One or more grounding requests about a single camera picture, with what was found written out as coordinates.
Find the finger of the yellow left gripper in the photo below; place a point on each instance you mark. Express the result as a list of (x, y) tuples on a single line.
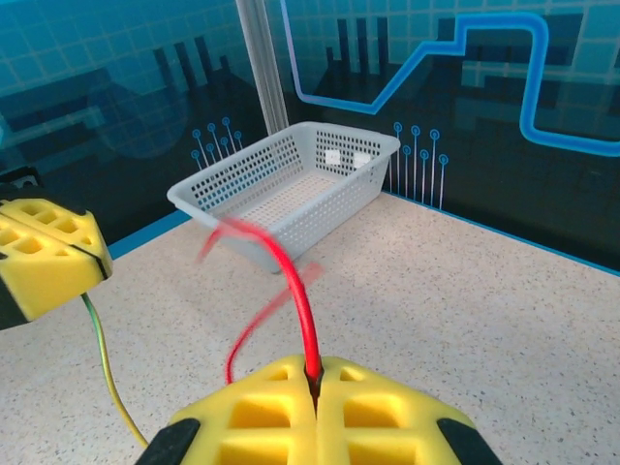
[(72, 223), (43, 276)]

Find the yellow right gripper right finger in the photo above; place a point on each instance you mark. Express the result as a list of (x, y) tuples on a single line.
[(378, 421)]

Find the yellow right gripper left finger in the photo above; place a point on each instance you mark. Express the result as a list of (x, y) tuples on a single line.
[(261, 421)]

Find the white basket with labels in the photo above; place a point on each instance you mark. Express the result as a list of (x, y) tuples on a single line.
[(339, 208)]

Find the white sticker label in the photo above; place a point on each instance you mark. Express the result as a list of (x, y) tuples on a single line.
[(333, 159), (362, 161)]

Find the aluminium frame post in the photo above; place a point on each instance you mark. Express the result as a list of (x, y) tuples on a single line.
[(264, 63)]

